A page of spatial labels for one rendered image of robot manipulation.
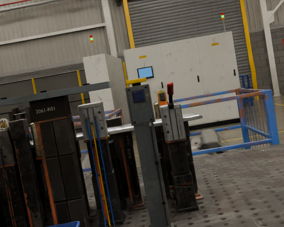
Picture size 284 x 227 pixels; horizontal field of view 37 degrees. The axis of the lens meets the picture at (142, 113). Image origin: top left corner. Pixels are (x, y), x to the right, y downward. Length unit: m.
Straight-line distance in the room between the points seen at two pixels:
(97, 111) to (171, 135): 0.26
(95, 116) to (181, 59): 8.09
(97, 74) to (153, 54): 1.31
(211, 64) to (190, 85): 0.64
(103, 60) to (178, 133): 8.10
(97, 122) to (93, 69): 8.12
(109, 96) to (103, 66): 0.67
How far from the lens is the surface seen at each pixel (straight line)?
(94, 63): 9.49
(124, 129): 1.50
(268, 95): 3.43
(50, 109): 1.24
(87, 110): 1.39
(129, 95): 1.22
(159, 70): 9.40
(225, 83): 9.51
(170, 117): 1.39
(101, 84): 1.19
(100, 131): 1.39
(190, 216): 1.41
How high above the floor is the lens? 1.13
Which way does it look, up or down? 4 degrees down
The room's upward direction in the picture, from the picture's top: 10 degrees counter-clockwise
